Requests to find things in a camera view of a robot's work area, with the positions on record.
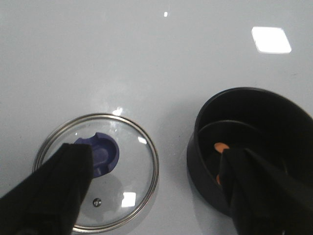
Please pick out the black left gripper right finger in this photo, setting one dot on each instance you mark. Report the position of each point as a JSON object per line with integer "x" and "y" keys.
{"x": 262, "y": 199}

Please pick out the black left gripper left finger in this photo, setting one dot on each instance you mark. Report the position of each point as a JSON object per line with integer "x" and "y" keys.
{"x": 48, "y": 201}

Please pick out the orange ham slices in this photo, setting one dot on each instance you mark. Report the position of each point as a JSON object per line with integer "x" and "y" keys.
{"x": 220, "y": 148}

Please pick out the glass lid with blue knob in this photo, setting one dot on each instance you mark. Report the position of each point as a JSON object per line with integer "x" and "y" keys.
{"x": 119, "y": 196}

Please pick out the dark blue saucepan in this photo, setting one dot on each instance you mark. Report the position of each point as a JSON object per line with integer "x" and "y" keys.
{"x": 252, "y": 118}

